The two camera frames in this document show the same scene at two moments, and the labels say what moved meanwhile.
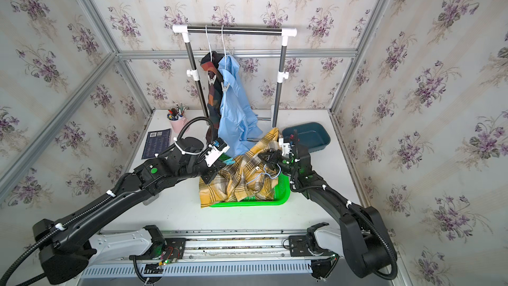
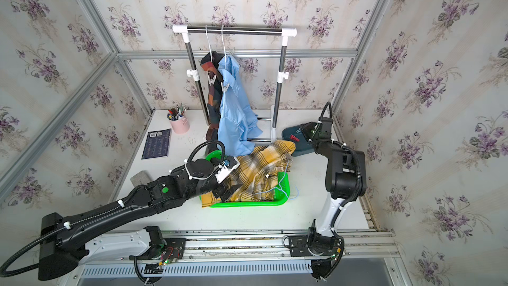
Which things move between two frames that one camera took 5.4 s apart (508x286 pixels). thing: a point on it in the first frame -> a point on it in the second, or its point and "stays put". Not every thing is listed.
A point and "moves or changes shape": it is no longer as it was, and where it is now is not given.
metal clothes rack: (284, 33) stays put
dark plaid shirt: (210, 61) stays put
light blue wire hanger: (266, 173) -> (280, 187)
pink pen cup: (176, 118) stays put
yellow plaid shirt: (247, 179) moves or changes shape
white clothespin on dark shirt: (211, 81) stays put
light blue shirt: (237, 120) stays put
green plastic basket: (282, 196) stays put
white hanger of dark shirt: (206, 26) stays put
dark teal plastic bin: (311, 136) stays put
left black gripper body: (208, 173) -> (220, 190)
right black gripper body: (285, 163) -> (310, 130)
